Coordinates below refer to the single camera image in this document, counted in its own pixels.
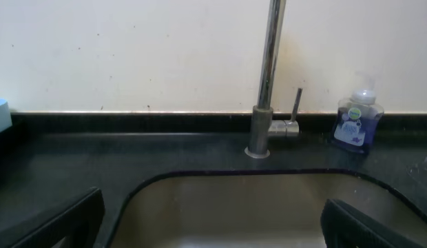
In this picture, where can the blue cup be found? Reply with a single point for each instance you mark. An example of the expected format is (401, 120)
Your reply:
(0, 115)

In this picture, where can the steel sink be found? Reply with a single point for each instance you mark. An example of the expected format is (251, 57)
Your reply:
(234, 206)

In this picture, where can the blue soap bottle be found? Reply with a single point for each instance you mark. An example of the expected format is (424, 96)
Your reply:
(354, 131)

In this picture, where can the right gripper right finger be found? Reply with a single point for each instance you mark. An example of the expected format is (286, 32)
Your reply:
(354, 227)

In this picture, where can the steel tap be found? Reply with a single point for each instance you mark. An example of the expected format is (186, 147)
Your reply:
(258, 131)

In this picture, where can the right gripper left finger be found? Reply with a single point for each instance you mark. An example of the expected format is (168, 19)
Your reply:
(62, 220)

